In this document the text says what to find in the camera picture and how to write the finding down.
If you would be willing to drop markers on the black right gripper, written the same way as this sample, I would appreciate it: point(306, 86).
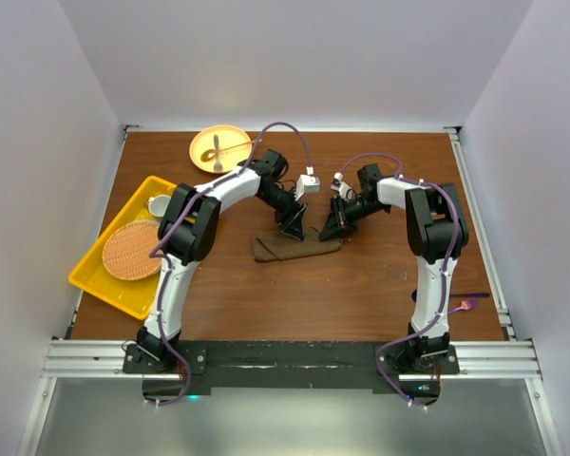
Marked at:
point(335, 223)

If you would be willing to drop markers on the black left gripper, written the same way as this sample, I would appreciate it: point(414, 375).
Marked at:
point(291, 218)

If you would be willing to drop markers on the brown cloth napkin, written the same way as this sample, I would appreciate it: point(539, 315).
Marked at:
point(268, 246)

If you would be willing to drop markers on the iridescent purple fork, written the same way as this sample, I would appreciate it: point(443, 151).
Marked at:
point(466, 305)

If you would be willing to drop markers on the iridescent blue spoon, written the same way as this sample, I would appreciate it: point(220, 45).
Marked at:
point(461, 295)

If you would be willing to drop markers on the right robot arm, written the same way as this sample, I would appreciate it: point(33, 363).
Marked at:
point(436, 232)

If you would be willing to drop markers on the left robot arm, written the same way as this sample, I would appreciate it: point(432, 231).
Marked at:
point(187, 234)

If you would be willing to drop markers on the silver fork on plate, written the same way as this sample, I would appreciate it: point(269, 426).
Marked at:
point(217, 162)

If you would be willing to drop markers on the beige round plate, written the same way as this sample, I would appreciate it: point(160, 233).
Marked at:
point(228, 135)

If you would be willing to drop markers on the gold spoon on plate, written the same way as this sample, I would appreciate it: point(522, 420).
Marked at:
point(208, 154)

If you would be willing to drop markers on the grey mug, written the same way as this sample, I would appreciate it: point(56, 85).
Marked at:
point(158, 205)

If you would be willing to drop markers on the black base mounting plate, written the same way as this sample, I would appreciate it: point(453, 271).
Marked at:
point(334, 365)

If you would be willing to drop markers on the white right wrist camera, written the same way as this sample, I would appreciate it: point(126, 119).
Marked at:
point(342, 189)

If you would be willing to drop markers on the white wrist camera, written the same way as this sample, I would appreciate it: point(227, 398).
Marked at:
point(342, 189)
point(306, 184)

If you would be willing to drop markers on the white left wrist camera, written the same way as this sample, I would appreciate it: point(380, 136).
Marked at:
point(306, 184)

